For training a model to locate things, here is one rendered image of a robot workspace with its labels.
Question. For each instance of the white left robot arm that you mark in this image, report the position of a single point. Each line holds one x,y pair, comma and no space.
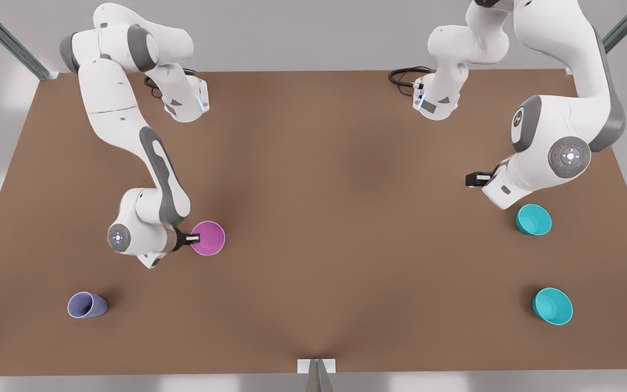
553,65

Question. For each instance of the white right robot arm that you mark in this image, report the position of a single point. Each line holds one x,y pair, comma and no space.
112,103

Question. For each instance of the pink bowl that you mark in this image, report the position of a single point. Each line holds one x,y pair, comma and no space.
209,239

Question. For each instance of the teal bowl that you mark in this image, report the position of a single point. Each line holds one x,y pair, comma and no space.
552,306
534,219

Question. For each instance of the lavender blue cup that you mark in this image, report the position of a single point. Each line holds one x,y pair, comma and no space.
86,305

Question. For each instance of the silver frame post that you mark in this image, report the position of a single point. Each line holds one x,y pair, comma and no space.
626,24
8,42
317,373

